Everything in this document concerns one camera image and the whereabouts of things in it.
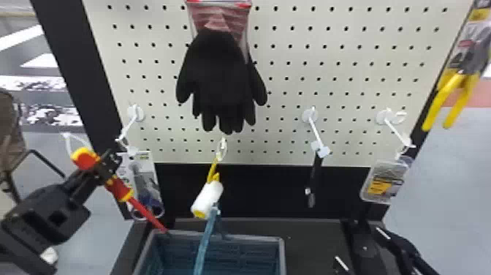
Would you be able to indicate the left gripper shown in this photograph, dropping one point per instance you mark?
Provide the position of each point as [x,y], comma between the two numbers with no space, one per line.
[78,184]

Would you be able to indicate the red yellow screwdriver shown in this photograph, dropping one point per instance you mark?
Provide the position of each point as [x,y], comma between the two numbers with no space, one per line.
[119,189]

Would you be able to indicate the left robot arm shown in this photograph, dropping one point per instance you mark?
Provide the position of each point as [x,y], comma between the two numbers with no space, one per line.
[19,253]

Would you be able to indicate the blue scissors on card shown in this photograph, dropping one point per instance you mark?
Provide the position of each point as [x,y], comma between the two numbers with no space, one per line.
[144,180]

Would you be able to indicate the brown chair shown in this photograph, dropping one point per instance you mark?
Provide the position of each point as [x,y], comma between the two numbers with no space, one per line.
[11,138]

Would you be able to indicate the white paint roller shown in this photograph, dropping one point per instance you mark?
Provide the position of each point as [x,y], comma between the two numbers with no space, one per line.
[207,197]

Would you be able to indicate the blue basket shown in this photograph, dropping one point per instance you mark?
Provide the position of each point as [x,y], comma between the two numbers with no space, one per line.
[230,255]

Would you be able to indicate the black gloves pair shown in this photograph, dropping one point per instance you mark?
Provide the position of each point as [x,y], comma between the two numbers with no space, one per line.
[220,77]

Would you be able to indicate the black hand tool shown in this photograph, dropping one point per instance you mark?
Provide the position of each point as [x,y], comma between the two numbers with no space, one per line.
[314,180]

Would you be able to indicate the white pegboard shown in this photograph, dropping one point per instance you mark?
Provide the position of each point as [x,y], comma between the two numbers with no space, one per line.
[345,77]

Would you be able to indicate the clear screw packet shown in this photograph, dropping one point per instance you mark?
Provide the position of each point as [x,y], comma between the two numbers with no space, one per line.
[383,182]

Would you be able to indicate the yellow pliers on card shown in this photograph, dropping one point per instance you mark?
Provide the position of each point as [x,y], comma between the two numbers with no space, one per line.
[456,80]

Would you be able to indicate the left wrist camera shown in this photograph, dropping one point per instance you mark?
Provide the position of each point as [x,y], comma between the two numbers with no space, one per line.
[46,215]

